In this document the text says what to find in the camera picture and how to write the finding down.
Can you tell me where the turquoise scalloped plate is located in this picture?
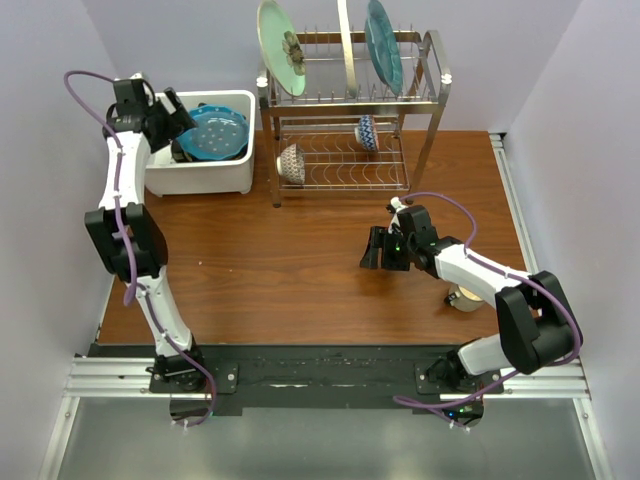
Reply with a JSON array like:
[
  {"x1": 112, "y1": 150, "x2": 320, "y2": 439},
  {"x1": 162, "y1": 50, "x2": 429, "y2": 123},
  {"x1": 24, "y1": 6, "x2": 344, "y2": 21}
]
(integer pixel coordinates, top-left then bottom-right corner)
[{"x1": 177, "y1": 104, "x2": 249, "y2": 161}]

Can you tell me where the mint flower plate in rack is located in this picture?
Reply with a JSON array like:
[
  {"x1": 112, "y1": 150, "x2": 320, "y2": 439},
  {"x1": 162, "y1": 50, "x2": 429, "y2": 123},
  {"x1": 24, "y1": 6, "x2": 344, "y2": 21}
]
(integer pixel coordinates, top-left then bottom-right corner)
[{"x1": 257, "y1": 1, "x2": 306, "y2": 97}]

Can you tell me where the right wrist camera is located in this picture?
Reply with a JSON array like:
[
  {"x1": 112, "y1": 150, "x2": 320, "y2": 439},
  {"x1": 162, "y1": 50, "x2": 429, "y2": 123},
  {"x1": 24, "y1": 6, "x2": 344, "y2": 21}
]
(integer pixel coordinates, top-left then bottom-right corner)
[{"x1": 386, "y1": 197, "x2": 406, "y2": 232}]

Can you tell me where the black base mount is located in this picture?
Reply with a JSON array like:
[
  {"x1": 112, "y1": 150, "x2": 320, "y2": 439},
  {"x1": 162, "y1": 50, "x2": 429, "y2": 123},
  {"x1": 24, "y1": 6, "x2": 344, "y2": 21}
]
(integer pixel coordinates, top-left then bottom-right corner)
[{"x1": 147, "y1": 345, "x2": 501, "y2": 419}]

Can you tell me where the white plastic bin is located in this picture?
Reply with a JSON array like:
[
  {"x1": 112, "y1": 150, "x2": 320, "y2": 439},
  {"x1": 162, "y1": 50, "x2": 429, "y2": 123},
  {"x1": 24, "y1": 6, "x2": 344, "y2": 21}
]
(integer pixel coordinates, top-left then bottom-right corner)
[{"x1": 145, "y1": 90, "x2": 256, "y2": 196}]

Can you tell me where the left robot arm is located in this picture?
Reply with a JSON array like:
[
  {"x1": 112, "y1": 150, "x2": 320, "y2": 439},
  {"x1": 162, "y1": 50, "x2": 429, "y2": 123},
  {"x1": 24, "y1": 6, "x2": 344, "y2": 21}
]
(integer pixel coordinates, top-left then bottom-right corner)
[{"x1": 84, "y1": 74, "x2": 208, "y2": 392}]

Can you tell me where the red patterned bowl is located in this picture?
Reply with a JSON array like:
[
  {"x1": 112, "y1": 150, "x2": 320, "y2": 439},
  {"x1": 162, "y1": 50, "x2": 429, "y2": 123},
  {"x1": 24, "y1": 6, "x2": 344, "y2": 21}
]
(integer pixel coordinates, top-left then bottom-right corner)
[{"x1": 276, "y1": 144, "x2": 306, "y2": 185}]

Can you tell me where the beige plate in rack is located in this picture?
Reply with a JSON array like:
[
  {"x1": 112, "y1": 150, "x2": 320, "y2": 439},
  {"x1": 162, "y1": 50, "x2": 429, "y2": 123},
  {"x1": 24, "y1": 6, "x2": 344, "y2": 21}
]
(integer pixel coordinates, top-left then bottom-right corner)
[{"x1": 337, "y1": 0, "x2": 358, "y2": 99}]

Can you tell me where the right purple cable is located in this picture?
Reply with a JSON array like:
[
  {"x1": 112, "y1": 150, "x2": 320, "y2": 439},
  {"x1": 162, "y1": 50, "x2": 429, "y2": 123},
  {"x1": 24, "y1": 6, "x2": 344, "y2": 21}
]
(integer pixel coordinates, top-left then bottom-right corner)
[{"x1": 392, "y1": 192, "x2": 584, "y2": 426}]

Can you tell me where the beige paper cup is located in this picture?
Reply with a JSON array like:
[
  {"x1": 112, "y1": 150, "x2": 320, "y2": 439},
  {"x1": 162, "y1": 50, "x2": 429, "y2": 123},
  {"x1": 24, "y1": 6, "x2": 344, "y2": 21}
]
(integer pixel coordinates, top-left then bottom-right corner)
[{"x1": 444, "y1": 284, "x2": 485, "y2": 312}]

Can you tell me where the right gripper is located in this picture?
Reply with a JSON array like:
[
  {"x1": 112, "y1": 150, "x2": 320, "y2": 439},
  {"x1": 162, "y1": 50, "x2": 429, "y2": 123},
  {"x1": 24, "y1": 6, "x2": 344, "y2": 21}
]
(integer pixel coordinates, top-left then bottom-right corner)
[{"x1": 360, "y1": 226, "x2": 416, "y2": 272}]

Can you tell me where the blue zigzag bowl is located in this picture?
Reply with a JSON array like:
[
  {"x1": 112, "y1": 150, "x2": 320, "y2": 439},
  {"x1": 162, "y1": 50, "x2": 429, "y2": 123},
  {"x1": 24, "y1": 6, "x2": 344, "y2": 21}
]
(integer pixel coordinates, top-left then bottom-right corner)
[{"x1": 354, "y1": 115, "x2": 379, "y2": 152}]

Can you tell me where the teal plate in rack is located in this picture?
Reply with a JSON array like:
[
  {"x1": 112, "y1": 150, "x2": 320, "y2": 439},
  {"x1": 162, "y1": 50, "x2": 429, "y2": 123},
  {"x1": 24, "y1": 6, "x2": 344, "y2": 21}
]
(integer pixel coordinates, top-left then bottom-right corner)
[{"x1": 364, "y1": 0, "x2": 404, "y2": 97}]

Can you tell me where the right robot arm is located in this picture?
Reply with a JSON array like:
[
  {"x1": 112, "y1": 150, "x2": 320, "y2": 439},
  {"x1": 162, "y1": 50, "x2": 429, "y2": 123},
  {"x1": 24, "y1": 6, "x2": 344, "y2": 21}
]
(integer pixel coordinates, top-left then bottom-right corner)
[{"x1": 360, "y1": 199, "x2": 583, "y2": 393}]

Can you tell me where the metal dish rack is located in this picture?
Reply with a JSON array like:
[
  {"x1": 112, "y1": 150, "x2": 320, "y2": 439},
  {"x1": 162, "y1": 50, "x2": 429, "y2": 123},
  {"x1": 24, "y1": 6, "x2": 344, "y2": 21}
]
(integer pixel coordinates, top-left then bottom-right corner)
[{"x1": 256, "y1": 30, "x2": 452, "y2": 207}]

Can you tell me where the dark teal bottom dish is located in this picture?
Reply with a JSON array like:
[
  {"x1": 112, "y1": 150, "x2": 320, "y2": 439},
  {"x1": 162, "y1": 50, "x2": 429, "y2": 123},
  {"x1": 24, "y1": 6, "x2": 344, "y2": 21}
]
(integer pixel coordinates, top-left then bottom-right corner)
[{"x1": 170, "y1": 141, "x2": 248, "y2": 163}]

